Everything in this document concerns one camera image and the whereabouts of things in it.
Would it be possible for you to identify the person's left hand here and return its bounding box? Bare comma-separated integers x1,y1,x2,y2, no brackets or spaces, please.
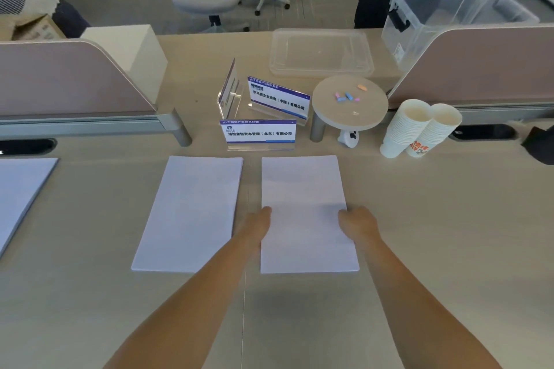
236,206,273,249

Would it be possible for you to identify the person's right hand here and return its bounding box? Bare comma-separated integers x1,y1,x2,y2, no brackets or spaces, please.
338,206,383,249

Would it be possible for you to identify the person's left forearm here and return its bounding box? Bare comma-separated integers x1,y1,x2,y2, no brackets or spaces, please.
102,242,262,369

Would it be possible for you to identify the person's right forearm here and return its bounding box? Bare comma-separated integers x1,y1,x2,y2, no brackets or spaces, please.
353,242,505,369

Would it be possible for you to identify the small white figurine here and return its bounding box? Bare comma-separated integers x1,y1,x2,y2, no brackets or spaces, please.
338,129,360,148

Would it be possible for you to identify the acrylic sign holder blue header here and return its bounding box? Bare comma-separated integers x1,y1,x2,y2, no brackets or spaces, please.
247,75,311,127
219,119,298,152
216,58,242,120

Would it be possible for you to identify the round wooden stand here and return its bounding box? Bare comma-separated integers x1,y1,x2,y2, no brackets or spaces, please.
310,76,389,143

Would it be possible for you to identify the stack of white paper cups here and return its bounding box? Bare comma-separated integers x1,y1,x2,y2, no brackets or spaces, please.
379,99,434,159

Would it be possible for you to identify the stack of printed paper cups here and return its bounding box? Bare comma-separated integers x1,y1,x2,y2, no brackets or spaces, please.
405,103,463,158

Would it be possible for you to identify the clear plastic lid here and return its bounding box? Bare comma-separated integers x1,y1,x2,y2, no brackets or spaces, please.
269,28,375,78

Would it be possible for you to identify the pink desk divider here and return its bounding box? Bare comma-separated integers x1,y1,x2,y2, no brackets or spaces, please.
0,38,193,147
386,23,554,126

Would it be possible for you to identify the dark bag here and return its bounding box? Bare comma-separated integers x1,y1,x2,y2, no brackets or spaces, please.
521,124,554,165

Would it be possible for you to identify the beige cabinet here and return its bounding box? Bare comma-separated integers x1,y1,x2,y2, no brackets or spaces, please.
81,25,169,108

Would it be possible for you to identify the clear plastic storage box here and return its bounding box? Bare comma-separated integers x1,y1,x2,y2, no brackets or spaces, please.
381,0,540,80

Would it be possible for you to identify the cardboard box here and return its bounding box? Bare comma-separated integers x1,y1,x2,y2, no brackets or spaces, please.
0,14,66,41

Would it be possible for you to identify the black cable grommet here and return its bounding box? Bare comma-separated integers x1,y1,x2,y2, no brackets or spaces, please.
0,138,57,156
448,123,518,142

